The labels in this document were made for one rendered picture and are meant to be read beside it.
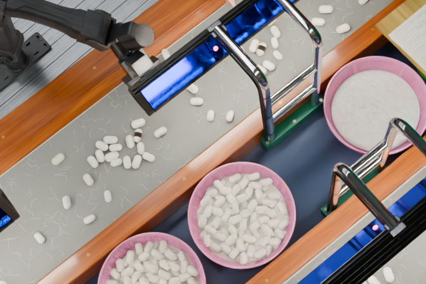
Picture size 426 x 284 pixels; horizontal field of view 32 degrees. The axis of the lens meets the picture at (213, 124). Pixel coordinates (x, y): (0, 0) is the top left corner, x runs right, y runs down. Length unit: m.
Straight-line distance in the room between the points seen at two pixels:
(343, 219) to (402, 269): 0.18
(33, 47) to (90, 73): 0.25
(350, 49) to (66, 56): 0.80
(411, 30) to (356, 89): 0.20
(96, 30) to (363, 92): 0.70
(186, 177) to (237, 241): 0.20
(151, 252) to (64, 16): 0.61
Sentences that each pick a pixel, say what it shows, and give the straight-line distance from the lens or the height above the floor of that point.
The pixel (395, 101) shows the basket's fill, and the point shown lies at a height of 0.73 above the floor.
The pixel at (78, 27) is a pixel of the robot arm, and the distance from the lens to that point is 1.80.
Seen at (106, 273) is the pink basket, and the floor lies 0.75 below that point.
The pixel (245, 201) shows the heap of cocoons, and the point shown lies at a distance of 1.90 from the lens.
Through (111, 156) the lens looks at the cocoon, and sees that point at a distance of 1.95.
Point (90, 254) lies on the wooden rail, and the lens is 1.90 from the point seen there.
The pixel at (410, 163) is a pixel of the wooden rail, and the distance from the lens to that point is 1.90.
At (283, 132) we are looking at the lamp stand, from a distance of 1.96.
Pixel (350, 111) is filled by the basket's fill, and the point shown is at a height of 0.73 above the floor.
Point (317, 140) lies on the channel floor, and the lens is 1.99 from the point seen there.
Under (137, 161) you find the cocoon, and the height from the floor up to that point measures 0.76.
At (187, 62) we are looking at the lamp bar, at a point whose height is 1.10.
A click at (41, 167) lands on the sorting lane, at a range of 2.02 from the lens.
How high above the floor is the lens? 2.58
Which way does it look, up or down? 70 degrees down
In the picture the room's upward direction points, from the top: 19 degrees counter-clockwise
